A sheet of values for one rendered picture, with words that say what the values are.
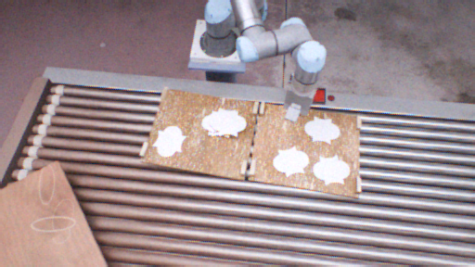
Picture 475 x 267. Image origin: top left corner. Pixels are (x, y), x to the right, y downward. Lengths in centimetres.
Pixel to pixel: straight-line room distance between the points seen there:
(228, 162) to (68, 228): 58
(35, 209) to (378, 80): 243
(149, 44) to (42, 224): 202
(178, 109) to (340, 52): 183
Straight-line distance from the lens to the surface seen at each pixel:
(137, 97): 156
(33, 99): 168
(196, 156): 135
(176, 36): 304
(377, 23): 333
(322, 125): 144
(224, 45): 166
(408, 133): 158
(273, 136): 139
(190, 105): 147
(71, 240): 125
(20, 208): 136
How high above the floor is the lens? 216
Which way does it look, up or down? 62 degrees down
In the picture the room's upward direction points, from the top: straight up
